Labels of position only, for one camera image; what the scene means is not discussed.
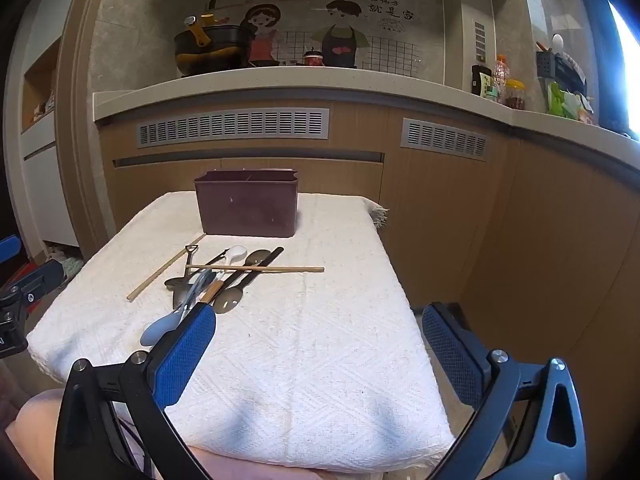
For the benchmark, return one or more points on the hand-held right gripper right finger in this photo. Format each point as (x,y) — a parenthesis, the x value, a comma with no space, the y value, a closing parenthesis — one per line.
(450,355)

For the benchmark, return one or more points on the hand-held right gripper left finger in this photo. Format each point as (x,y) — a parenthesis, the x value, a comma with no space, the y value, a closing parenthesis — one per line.
(185,352)

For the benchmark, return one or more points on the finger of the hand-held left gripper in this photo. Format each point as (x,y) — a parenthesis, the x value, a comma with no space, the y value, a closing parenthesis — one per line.
(9,249)
(47,277)

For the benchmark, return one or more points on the light blue spoon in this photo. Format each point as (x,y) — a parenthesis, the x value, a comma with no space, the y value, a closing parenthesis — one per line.
(155,332)

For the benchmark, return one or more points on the shovel shaped metal spoon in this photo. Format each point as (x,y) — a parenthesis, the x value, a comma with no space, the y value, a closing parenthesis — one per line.
(181,298)

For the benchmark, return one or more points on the large smiley metal spoon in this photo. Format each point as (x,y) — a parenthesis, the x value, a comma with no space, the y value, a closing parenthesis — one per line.
(227,301)

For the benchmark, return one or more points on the small smiley metal spoon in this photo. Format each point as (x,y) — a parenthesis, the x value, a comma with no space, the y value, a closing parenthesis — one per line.
(175,283)

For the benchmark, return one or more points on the wooden chopstick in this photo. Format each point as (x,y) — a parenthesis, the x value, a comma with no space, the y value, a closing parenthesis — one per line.
(160,274)
(290,269)

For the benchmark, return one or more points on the white plastic spoons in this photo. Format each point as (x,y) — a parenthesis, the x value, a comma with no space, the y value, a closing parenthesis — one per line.
(236,252)

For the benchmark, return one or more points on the brown plastic utensil container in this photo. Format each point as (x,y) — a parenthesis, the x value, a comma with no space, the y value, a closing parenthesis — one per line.
(245,205)

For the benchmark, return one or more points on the white cabinet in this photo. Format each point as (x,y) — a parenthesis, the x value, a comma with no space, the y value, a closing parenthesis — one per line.
(50,195)

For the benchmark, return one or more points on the white woven cloth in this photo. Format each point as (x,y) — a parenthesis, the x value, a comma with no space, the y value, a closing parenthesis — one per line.
(310,360)

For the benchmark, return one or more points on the wooden kitchen cabinet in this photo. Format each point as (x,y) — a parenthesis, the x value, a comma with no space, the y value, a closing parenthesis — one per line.
(450,210)

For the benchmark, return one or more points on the short grey vent grille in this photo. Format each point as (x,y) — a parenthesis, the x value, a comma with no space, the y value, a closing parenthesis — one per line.
(445,140)

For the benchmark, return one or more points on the long grey vent grille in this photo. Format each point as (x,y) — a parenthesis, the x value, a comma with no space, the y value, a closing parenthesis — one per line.
(230,127)

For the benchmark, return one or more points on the yellow lidded jar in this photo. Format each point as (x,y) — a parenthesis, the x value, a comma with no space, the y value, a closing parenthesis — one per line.
(516,97)

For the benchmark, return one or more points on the dark sauce bottle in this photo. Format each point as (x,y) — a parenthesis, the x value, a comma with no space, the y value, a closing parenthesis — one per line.
(481,82)

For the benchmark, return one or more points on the green plastic bag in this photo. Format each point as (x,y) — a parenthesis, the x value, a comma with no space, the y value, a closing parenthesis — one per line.
(562,102)

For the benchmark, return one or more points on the clear plastic bottle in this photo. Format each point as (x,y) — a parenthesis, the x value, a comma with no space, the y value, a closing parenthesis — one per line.
(501,77)

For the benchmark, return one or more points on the beige stone countertop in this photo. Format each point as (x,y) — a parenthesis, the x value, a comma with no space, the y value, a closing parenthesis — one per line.
(300,85)

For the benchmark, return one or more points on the black cooking pot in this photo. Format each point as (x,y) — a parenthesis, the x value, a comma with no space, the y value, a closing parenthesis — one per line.
(230,40)

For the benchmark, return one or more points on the grey utensil holder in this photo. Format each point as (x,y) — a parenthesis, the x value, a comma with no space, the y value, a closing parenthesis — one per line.
(545,65)

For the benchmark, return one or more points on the dark dish rack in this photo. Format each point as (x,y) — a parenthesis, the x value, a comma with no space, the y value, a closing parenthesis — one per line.
(572,72)

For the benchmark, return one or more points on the small red jar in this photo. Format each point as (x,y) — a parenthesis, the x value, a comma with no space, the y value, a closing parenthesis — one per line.
(314,59)

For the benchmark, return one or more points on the white ladle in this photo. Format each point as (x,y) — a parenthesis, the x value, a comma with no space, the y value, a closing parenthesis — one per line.
(558,42)

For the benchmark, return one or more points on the bright window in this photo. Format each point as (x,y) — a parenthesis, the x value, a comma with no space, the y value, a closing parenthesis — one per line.
(627,50)

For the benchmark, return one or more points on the wall shelf niche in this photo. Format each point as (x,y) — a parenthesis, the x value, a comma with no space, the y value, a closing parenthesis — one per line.
(40,85)

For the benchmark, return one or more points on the wall column with vent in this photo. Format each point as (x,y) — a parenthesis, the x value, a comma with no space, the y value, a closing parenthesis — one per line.
(460,35)

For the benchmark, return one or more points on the cartoon wall poster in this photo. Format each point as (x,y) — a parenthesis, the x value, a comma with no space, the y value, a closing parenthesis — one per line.
(340,35)

